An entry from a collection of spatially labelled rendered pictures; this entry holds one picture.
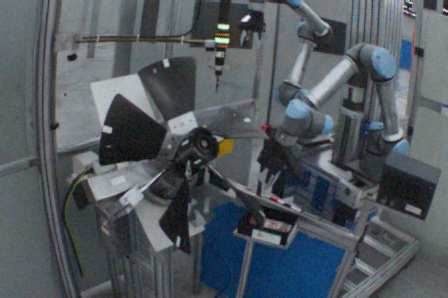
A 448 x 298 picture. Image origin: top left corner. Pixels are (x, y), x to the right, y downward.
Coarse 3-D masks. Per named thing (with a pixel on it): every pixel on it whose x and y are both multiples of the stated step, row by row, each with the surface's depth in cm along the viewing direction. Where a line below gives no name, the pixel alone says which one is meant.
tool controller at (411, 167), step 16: (400, 160) 132; (416, 160) 130; (384, 176) 133; (400, 176) 128; (416, 176) 123; (432, 176) 121; (384, 192) 136; (400, 192) 131; (416, 192) 125; (432, 192) 120; (400, 208) 133; (416, 208) 127
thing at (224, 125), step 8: (224, 112) 163; (232, 112) 165; (216, 120) 157; (224, 120) 158; (232, 120) 159; (240, 120) 161; (208, 128) 151; (216, 128) 151; (224, 128) 151; (232, 128) 153; (240, 128) 155; (248, 128) 157; (256, 128) 160; (224, 136) 146; (232, 136) 147; (240, 136) 149; (248, 136) 152; (256, 136) 155; (264, 136) 158
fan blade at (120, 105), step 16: (112, 112) 116; (128, 112) 119; (144, 112) 122; (112, 128) 117; (128, 128) 120; (144, 128) 123; (160, 128) 127; (128, 144) 122; (144, 144) 125; (160, 144) 129; (112, 160) 120; (128, 160) 124
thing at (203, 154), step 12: (192, 132) 131; (204, 132) 136; (180, 144) 133; (192, 144) 130; (216, 144) 137; (180, 156) 134; (192, 156) 131; (204, 156) 132; (216, 156) 134; (180, 168) 137; (192, 168) 141
